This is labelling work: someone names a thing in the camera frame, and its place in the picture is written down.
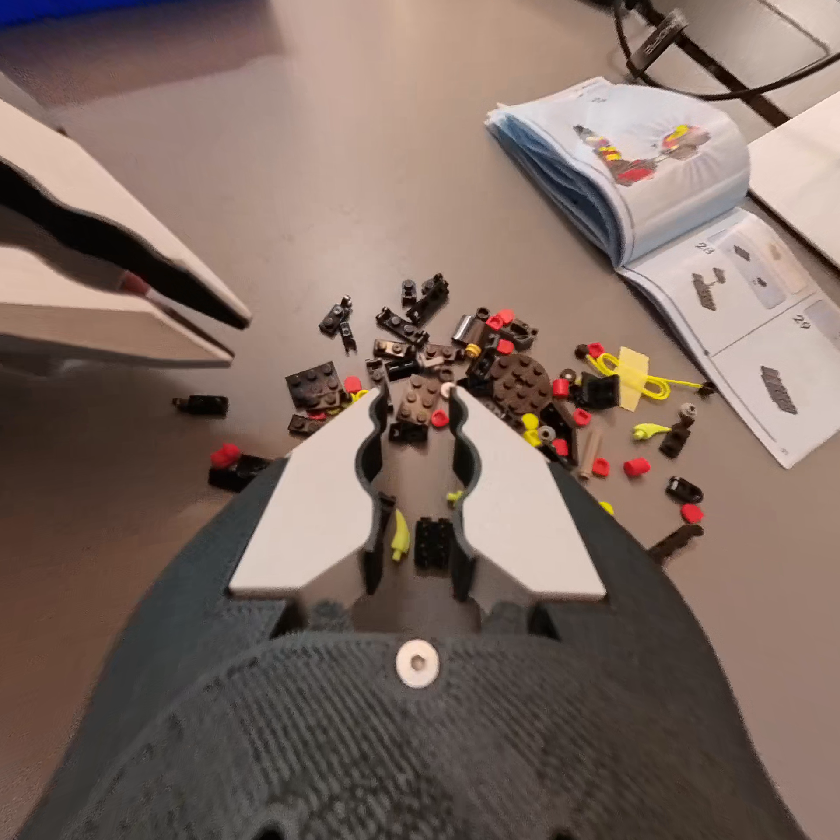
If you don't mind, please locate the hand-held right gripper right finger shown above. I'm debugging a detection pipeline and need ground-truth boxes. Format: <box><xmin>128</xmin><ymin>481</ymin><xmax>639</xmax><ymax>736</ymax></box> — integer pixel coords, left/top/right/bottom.
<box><xmin>448</xmin><ymin>384</ymin><xmax>608</xmax><ymax>603</ymax></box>

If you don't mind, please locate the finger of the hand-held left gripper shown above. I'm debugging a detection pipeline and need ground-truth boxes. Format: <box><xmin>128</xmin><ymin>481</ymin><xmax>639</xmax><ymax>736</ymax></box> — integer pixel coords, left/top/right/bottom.
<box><xmin>0</xmin><ymin>98</ymin><xmax>252</xmax><ymax>330</ymax></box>
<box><xmin>0</xmin><ymin>210</ymin><xmax>235</xmax><ymax>371</ymax></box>

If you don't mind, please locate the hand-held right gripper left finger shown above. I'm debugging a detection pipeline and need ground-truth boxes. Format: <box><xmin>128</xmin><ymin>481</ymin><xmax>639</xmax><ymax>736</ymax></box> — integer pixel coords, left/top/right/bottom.
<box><xmin>226</xmin><ymin>386</ymin><xmax>398</xmax><ymax>601</ymax></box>

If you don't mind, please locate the pile of lego pieces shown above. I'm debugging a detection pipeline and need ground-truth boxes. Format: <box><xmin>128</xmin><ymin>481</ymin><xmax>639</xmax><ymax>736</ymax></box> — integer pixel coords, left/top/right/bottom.
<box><xmin>172</xmin><ymin>272</ymin><xmax>716</xmax><ymax>572</ymax></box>

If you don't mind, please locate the lego instruction booklet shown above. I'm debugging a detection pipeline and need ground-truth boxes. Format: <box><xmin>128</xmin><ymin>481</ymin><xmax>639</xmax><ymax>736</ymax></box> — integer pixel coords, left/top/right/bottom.
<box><xmin>486</xmin><ymin>75</ymin><xmax>840</xmax><ymax>470</ymax></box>

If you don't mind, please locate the blue plastic bin with tag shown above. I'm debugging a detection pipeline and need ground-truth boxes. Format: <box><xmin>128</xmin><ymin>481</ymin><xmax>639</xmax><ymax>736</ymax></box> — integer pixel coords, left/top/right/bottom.
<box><xmin>0</xmin><ymin>0</ymin><xmax>198</xmax><ymax>28</ymax></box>

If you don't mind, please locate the black cable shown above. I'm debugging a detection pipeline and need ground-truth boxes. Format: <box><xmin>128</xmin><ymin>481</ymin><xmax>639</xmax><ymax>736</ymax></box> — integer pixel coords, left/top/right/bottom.
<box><xmin>612</xmin><ymin>0</ymin><xmax>840</xmax><ymax>103</ymax></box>

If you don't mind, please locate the black cable strap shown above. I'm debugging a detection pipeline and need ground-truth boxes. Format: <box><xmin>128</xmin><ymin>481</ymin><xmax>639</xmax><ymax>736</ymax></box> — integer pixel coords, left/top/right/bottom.
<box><xmin>626</xmin><ymin>9</ymin><xmax>690</xmax><ymax>74</ymax></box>

